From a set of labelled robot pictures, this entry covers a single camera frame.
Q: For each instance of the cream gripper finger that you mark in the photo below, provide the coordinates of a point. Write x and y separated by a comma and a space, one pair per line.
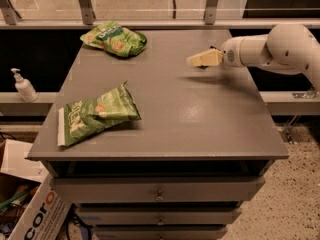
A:
210, 57

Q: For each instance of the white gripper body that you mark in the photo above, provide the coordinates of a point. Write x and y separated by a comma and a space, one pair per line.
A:
229, 55

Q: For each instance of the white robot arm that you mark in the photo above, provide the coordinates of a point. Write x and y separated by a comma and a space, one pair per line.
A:
287, 49

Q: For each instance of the green rice chip bag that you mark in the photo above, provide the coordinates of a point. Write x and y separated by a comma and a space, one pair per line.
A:
113, 38

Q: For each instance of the green snack bag front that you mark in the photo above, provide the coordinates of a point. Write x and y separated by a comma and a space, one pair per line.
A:
87, 117

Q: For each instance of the grey drawer cabinet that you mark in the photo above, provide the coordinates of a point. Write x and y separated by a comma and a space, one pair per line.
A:
205, 140

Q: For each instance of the metal drawer knob top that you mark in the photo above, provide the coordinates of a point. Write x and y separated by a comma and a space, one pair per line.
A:
159, 196

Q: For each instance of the metal drawer knob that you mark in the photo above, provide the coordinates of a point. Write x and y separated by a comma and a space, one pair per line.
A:
160, 222
159, 196

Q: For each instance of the metal drawer knob middle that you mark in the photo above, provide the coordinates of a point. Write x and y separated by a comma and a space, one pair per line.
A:
160, 222

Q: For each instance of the white pump sanitizer bottle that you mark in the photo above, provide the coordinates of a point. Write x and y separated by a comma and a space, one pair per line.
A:
24, 86

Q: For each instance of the white cardboard box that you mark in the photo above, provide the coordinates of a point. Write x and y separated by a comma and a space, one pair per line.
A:
30, 208

